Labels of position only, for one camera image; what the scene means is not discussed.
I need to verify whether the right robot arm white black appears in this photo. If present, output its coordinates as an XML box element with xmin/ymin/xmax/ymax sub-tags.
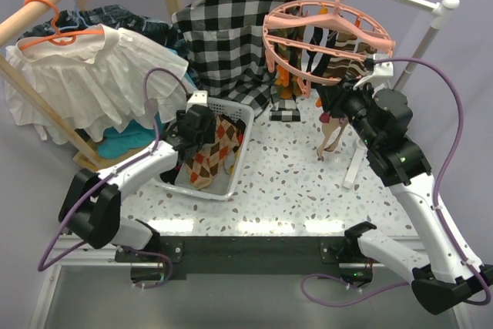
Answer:
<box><xmin>316</xmin><ymin>79</ymin><xmax>492</xmax><ymax>314</ymax></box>

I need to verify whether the olive striped hanging sock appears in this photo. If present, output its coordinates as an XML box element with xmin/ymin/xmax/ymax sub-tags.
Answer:
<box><xmin>273</xmin><ymin>26</ymin><xmax>305</xmax><ymax>99</ymax></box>

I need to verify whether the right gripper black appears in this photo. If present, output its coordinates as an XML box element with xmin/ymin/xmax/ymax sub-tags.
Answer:
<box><xmin>317</xmin><ymin>74</ymin><xmax>380</xmax><ymax>147</ymax></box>

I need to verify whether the white laundry basket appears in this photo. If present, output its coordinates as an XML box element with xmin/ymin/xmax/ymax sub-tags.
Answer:
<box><xmin>155</xmin><ymin>98</ymin><xmax>254</xmax><ymax>201</ymax></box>

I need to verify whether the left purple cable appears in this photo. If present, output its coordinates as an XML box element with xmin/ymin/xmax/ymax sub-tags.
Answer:
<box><xmin>37</xmin><ymin>67</ymin><xmax>193</xmax><ymax>290</ymax></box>

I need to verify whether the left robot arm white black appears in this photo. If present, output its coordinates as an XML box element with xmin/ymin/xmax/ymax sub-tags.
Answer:
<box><xmin>59</xmin><ymin>105</ymin><xmax>216</xmax><ymax>261</ymax></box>

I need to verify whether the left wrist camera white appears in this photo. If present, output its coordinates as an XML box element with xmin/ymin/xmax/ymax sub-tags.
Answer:
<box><xmin>186</xmin><ymin>90</ymin><xmax>208</xmax><ymax>109</ymax></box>

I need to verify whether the black white checked shirt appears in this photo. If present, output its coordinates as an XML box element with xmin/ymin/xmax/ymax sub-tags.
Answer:
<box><xmin>172</xmin><ymin>0</ymin><xmax>300</xmax><ymax>122</ymax></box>

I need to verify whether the brown white striped sock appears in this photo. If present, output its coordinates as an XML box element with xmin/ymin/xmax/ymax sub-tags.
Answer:
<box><xmin>323</xmin><ymin>32</ymin><xmax>377</xmax><ymax>79</ymax></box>

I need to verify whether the navy white striped sock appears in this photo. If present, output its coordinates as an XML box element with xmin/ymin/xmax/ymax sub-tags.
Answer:
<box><xmin>306</xmin><ymin>26</ymin><xmax>340</xmax><ymax>76</ymax></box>

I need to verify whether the pink round clip hanger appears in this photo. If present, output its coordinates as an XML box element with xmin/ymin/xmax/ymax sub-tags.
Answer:
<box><xmin>262</xmin><ymin>0</ymin><xmax>395</xmax><ymax>96</ymax></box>

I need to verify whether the dark patterned garment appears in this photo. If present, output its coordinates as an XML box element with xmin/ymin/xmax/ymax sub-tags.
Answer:
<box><xmin>18</xmin><ymin>4</ymin><xmax>180</xmax><ymax>51</ymax></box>

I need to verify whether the light blue hanger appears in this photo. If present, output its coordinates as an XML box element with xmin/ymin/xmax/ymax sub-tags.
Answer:
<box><xmin>59</xmin><ymin>0</ymin><xmax>89</xmax><ymax>32</ymax></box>

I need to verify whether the purple cable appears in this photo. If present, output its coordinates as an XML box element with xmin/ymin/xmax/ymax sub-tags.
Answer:
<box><xmin>300</xmin><ymin>57</ymin><xmax>493</xmax><ymax>303</ymax></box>
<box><xmin>37</xmin><ymin>67</ymin><xmax>193</xmax><ymax>290</ymax></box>

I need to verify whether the teal cloth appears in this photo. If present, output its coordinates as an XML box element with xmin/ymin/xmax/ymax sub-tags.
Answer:
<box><xmin>96</xmin><ymin>49</ymin><xmax>196</xmax><ymax>159</ymax></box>

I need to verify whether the wooden clothes rail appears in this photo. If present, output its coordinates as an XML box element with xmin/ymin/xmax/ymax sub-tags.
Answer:
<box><xmin>1</xmin><ymin>0</ymin><xmax>61</xmax><ymax>46</ymax></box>

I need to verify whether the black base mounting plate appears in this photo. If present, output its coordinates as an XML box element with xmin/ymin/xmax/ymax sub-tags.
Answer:
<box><xmin>115</xmin><ymin>236</ymin><xmax>373</xmax><ymax>284</ymax></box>

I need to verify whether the white ruffled blouse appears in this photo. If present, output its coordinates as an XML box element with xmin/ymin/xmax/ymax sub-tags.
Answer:
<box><xmin>5</xmin><ymin>25</ymin><xmax>165</xmax><ymax>142</ymax></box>

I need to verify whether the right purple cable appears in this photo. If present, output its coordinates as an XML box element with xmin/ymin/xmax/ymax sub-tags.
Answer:
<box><xmin>300</xmin><ymin>57</ymin><xmax>493</xmax><ymax>303</ymax></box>

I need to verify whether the orange clothes hanger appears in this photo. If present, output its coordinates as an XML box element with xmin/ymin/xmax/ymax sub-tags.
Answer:
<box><xmin>18</xmin><ymin>0</ymin><xmax>104</xmax><ymax>51</ymax></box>

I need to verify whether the white rack foot bracket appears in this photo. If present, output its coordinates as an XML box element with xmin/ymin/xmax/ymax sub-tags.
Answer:
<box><xmin>343</xmin><ymin>139</ymin><xmax>367</xmax><ymax>189</ymax></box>

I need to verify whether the argyle orange brown sock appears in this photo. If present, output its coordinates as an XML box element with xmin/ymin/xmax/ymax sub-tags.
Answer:
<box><xmin>185</xmin><ymin>115</ymin><xmax>241</xmax><ymax>190</ymax></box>

